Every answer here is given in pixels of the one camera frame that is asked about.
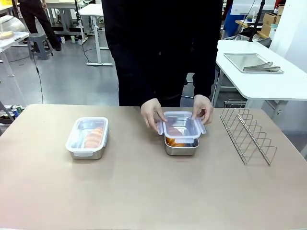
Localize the grey cloth on chair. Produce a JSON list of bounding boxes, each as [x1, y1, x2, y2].
[[222, 34, 250, 41]]

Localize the stainless steel rectangular container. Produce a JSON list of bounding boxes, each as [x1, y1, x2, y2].
[[164, 136, 200, 157], [69, 134, 108, 161]]

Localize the background person dark trousers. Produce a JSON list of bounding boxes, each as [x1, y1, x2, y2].
[[17, 0, 62, 52]]

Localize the metal wire lid rack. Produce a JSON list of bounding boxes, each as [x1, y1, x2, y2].
[[220, 99, 278, 167]]

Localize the black hanging cable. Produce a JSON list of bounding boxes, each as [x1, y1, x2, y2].
[[32, 45, 44, 104]]

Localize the person's left forearm black sleeve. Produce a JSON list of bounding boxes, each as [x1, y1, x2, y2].
[[191, 69, 218, 99]]

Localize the perforated metal baking tray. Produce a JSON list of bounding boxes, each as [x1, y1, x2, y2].
[[223, 53, 284, 74]]

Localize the metal serving tongs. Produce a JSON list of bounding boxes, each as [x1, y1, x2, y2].
[[243, 61, 282, 73]]

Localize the blue partition board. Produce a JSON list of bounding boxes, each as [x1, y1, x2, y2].
[[223, 9, 243, 39]]

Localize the brown cardboard box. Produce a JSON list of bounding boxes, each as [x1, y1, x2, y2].
[[260, 12, 282, 36]]

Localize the clear dome cover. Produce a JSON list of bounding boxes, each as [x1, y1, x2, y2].
[[0, 15, 25, 33]]

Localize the white height-adjustable desk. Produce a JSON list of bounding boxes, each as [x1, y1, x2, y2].
[[79, 3, 114, 67]]

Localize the person in black clothes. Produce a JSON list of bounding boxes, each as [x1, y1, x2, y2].
[[101, 0, 223, 108]]

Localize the person's right forearm black sleeve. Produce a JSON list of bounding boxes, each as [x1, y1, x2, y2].
[[134, 71, 165, 104]]

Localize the golden croissant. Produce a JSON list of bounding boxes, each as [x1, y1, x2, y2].
[[165, 126, 187, 148], [84, 126, 105, 149]]

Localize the white table with bread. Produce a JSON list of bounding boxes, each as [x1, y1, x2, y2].
[[0, 31, 30, 78]]

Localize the clear plastic clip lid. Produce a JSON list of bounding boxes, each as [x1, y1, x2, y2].
[[65, 116, 109, 157], [156, 110, 207, 145]]

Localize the person's left hand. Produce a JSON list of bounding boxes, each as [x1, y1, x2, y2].
[[191, 94, 214, 126]]

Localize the person's right hand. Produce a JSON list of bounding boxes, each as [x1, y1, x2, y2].
[[140, 98, 168, 135]]

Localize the grey plastic stool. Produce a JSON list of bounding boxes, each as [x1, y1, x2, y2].
[[27, 33, 54, 61]]

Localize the black stand pole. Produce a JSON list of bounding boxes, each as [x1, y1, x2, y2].
[[248, 0, 266, 43]]

